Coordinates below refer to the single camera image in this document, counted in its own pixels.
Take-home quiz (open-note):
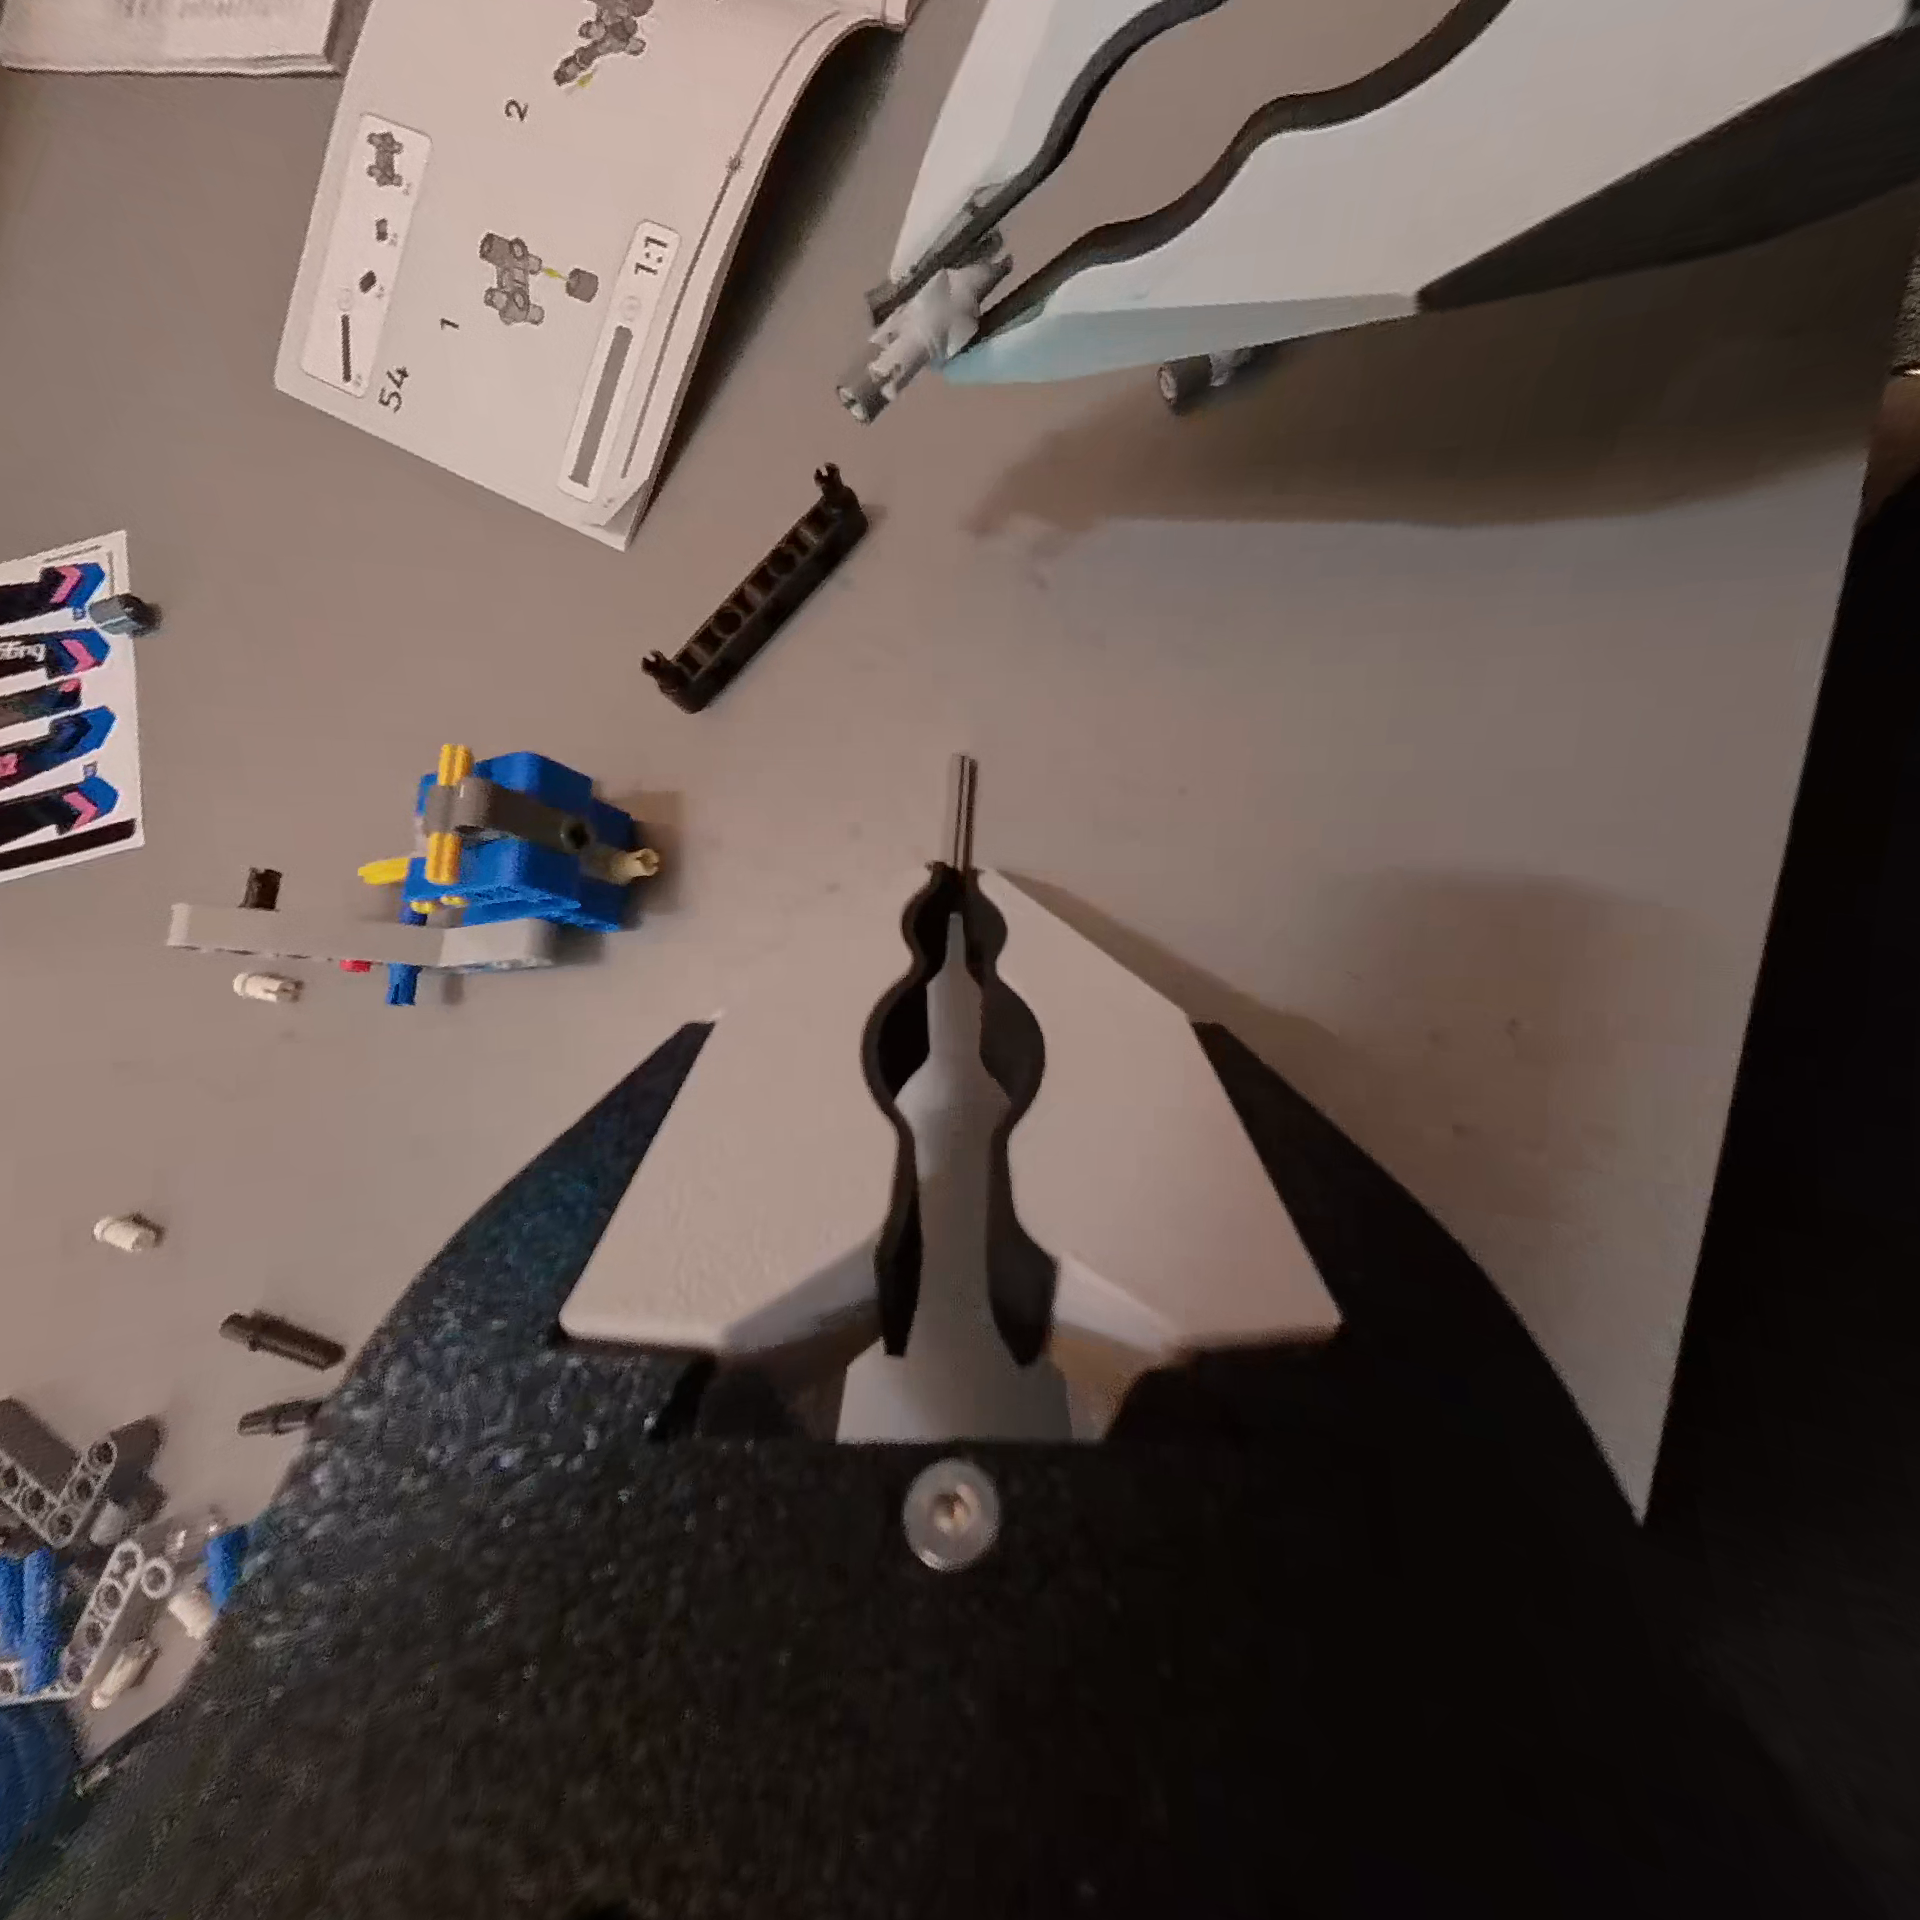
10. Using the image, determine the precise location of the sticker sheet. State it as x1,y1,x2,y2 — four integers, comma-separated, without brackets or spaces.
0,528,149,888

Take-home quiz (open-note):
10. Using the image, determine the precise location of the blue lego assembly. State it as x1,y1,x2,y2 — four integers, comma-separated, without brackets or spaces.
165,743,662,1010

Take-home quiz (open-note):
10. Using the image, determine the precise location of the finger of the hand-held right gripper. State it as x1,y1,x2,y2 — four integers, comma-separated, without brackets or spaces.
941,0,1920,387
887,0,1163,295

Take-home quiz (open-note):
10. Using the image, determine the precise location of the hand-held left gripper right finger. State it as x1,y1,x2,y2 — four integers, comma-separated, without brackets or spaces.
976,872,1341,1442

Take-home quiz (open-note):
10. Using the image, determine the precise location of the white printed leaflet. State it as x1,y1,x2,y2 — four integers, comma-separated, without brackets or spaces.
0,0,375,73

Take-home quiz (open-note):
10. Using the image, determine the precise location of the pile of loose lego pieces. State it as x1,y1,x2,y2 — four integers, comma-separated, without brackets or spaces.
0,1394,250,1713

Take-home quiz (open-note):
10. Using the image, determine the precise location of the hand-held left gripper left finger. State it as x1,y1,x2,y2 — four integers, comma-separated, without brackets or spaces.
557,866,951,1442

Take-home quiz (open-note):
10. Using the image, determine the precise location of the open instruction manual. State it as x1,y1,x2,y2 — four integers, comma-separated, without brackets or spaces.
275,0,920,554

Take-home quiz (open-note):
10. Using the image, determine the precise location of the black lego beam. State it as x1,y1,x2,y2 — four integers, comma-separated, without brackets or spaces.
640,464,871,716

